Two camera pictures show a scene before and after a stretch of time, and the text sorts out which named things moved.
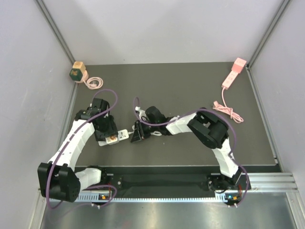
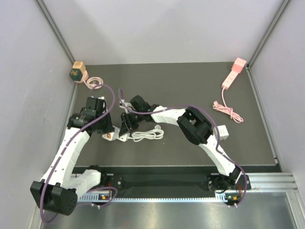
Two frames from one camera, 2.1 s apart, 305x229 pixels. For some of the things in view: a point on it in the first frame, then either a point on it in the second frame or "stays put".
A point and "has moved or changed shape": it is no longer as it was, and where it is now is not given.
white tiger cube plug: (111, 139) has moved or changed shape
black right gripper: (139, 132) -> (127, 123)
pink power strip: (229, 80) stays put
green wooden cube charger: (78, 73) stays put
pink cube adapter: (238, 65) stays put
